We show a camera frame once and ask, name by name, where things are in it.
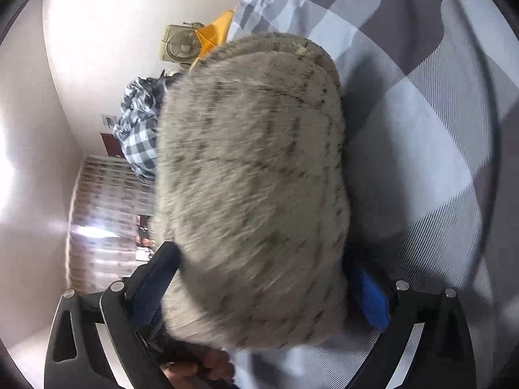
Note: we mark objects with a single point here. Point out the patterned curtain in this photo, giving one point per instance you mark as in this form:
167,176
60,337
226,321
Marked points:
105,194

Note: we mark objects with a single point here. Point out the beige box fan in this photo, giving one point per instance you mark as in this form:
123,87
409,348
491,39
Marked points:
178,46

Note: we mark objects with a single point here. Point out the yellow cloth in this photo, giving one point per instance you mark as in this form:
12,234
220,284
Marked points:
215,32

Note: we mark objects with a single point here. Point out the television screen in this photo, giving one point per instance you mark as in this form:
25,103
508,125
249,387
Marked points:
145,239

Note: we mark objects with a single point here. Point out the wall switch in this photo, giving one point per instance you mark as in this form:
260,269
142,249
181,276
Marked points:
108,120

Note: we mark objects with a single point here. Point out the person's left hand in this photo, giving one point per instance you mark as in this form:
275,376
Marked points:
211,366

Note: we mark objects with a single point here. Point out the bundled checkered bedding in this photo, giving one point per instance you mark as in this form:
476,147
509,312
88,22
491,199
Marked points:
138,137

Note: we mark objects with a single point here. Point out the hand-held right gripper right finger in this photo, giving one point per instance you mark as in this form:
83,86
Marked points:
373,295

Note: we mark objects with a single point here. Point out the blue grey checkered bed blanket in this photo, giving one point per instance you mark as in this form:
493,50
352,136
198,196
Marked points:
405,150

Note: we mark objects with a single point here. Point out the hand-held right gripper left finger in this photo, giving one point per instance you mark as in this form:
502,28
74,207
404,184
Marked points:
156,279

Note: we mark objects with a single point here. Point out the dark red door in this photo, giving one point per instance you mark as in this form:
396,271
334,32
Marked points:
111,146

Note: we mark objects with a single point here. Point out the cream plaid button shirt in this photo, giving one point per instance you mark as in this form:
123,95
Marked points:
251,190

